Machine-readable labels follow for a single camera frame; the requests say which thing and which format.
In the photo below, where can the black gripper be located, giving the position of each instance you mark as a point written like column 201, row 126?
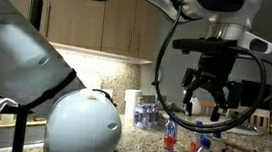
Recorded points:
column 215, row 68

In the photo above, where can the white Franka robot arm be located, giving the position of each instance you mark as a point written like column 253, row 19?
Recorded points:
column 11, row 50

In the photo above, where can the shrink-wrapped water bottle pack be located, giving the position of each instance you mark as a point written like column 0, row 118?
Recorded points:
column 145, row 117

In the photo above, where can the wooden slatted chair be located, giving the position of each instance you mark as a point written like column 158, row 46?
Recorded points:
column 207, row 108
column 262, row 117

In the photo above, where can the white plastic jug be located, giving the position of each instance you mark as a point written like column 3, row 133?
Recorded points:
column 196, row 107

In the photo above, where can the black flat screen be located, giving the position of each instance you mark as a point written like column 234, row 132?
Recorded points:
column 248, row 94

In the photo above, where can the grey cloth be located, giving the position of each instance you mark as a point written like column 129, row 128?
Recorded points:
column 174, row 107

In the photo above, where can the white paper towel roll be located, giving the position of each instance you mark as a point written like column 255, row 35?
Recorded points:
column 131, row 102

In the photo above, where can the wooden wall cabinets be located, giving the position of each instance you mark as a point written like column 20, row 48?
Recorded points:
column 81, row 20

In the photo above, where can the black camera stand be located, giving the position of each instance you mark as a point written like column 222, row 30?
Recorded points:
column 19, row 135

